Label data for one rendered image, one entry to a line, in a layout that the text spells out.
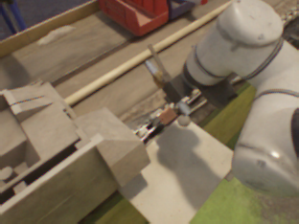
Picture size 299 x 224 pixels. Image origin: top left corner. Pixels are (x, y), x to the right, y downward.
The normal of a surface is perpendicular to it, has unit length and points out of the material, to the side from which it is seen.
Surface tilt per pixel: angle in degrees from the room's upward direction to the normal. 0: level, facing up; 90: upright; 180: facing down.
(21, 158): 80
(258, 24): 26
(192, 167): 0
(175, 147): 0
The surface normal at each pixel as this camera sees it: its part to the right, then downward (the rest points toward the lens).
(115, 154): 0.52, 0.11
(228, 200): -0.03, -0.61
